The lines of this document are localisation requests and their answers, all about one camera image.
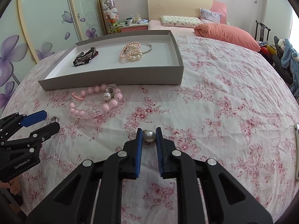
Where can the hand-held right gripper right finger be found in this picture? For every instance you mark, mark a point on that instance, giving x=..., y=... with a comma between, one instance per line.
x=159, y=152

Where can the small lilac floral pillow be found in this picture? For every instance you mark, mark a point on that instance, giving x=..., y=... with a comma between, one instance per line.
x=210, y=15

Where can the blue plush garment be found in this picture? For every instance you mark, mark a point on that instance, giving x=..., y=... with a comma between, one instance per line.
x=289, y=53

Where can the cream patterned pillow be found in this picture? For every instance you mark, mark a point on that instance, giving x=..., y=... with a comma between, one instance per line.
x=179, y=21

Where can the clear tube of plush toys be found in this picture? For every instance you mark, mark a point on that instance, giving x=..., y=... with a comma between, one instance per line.
x=111, y=11

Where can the beige and pink headboard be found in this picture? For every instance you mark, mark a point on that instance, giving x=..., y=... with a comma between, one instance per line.
x=172, y=4

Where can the shallow grey cardboard box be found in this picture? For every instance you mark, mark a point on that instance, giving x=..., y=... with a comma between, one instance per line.
x=112, y=74

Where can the pink sheeted bed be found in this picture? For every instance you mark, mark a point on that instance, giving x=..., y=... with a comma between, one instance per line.
x=156, y=25

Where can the person's left hand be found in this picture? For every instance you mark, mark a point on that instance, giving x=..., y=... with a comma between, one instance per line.
x=14, y=185

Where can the large white pearl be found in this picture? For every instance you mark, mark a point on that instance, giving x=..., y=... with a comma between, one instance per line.
x=149, y=136

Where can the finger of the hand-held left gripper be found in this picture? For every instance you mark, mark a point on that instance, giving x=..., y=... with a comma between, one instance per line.
x=44, y=131
x=35, y=118

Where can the thin silver bangle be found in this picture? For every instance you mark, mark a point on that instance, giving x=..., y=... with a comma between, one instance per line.
x=148, y=49

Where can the salmon pink pillow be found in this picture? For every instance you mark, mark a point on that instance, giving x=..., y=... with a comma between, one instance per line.
x=226, y=35

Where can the white mug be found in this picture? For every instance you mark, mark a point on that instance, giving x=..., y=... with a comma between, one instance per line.
x=129, y=21

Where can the pile of colourful toys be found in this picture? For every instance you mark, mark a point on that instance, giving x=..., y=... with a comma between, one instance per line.
x=267, y=49

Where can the flower print sliding wardrobe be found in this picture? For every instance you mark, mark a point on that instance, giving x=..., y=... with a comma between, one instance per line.
x=46, y=16

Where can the pile of clothes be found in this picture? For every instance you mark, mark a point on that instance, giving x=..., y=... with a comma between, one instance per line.
x=283, y=72

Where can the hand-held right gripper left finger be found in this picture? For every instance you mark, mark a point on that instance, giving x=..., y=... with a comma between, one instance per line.
x=139, y=152

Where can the dark wooden chair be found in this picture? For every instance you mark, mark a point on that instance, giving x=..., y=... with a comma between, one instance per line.
x=262, y=31

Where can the pink and white nightstand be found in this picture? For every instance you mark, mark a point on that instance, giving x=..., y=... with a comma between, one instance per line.
x=134, y=28

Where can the pink floral bedsheet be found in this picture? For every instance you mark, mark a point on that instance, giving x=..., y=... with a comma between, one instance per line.
x=222, y=112

